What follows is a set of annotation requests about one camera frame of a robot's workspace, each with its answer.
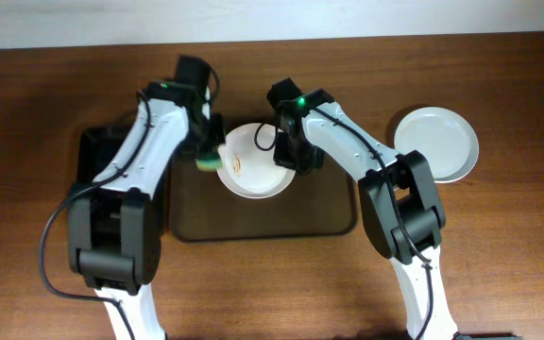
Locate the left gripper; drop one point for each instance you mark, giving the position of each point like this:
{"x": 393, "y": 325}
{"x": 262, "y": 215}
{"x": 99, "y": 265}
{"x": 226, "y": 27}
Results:
{"x": 216, "y": 122}

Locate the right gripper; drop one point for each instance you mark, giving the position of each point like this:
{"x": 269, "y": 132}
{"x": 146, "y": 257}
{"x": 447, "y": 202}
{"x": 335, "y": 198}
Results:
{"x": 282, "y": 158}

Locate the green yellow sponge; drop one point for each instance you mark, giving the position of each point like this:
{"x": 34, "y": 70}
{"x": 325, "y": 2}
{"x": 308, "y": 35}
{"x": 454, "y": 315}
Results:
{"x": 208, "y": 160}

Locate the white plate top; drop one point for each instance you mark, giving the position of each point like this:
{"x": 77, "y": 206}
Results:
{"x": 248, "y": 171}

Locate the white plate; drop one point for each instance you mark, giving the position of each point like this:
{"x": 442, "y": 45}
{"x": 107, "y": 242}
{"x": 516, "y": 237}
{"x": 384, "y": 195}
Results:
{"x": 455, "y": 162}
{"x": 248, "y": 171}

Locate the pale blue plate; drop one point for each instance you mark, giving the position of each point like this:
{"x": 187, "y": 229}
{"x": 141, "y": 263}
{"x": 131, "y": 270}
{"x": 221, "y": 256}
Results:
{"x": 429, "y": 130}

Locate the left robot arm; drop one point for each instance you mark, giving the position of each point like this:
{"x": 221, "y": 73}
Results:
{"x": 115, "y": 220}

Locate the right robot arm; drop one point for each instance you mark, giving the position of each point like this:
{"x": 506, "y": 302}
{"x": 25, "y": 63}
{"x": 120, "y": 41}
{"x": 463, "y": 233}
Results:
{"x": 400, "y": 206}

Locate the brown plastic serving tray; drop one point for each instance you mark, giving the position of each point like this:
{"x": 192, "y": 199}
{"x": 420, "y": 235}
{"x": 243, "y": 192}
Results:
{"x": 204, "y": 209}

